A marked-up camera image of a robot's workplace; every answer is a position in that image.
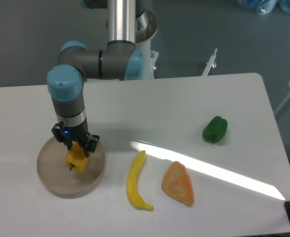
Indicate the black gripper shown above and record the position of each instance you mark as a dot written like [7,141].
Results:
[78,134]

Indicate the yellow bell pepper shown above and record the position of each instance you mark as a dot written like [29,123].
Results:
[76,159]

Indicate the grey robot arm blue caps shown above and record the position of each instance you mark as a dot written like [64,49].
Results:
[75,64]

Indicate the beige round plate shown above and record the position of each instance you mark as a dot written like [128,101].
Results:
[62,180]

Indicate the green bell pepper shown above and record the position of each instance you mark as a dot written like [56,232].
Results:
[215,130]

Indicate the yellow banana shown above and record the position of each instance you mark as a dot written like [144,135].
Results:
[131,184]

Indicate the orange bread slice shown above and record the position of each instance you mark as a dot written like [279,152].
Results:
[176,183]

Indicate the white stand leg right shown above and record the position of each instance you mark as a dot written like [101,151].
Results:
[211,64]

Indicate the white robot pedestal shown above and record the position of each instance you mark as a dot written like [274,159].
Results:
[146,28]

